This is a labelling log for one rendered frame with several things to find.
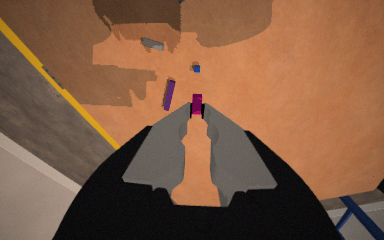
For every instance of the purple rod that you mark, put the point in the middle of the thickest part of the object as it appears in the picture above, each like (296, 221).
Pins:
(169, 95)

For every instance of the magenta block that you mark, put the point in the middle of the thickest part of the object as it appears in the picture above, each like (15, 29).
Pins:
(196, 104)

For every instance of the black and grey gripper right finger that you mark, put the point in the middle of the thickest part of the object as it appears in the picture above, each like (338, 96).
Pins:
(242, 162)

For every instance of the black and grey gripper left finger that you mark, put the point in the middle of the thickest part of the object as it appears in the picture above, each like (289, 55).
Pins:
(153, 158)

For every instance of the small blue cube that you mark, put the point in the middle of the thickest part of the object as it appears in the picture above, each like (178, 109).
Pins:
(196, 68)

